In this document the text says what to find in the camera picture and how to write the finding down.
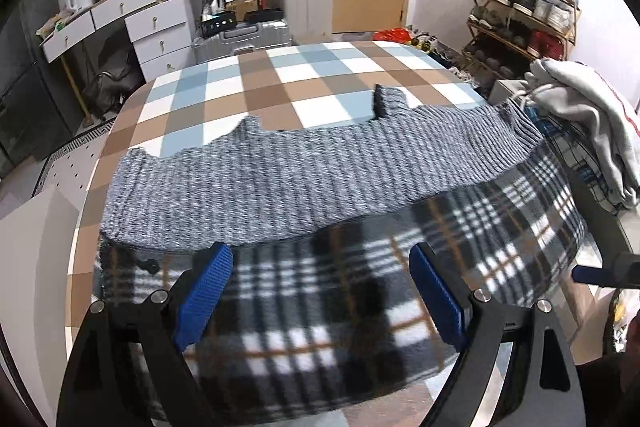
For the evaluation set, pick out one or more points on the pile of grey white clothes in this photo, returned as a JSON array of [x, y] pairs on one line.
[[585, 102]]

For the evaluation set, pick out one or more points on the dark glass partition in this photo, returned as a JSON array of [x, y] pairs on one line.
[[25, 107]]

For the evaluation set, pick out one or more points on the checked table cloth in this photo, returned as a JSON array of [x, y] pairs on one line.
[[300, 77]]

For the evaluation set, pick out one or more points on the silver suitcase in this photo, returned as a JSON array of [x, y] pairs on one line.
[[250, 39]]

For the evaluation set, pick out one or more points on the red plastic bag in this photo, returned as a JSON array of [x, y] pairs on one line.
[[395, 34]]

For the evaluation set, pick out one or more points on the plaid fleece jacket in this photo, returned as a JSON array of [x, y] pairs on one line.
[[325, 307]]

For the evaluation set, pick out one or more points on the grey knit sweater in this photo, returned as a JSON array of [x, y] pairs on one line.
[[300, 172]]

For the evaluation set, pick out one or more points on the white drawer desk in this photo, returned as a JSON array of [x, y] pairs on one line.
[[150, 24]]

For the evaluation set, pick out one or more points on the black electronic device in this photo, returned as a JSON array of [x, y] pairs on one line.
[[218, 24]]

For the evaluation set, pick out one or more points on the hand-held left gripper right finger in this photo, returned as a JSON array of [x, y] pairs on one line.
[[437, 302]]

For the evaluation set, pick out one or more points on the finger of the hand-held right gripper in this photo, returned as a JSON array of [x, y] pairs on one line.
[[590, 274], [600, 217]]

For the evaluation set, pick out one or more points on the black backpack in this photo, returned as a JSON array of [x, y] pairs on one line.
[[110, 89]]

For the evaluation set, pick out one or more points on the blue plaid shirt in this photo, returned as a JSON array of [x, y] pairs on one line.
[[570, 147]]

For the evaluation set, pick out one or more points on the wooden shoe rack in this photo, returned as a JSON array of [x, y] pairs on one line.
[[573, 27]]

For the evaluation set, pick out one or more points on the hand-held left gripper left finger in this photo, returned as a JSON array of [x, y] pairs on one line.
[[205, 297]]

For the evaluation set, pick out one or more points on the cluster of loose sneakers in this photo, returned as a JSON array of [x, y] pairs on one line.
[[430, 46]]

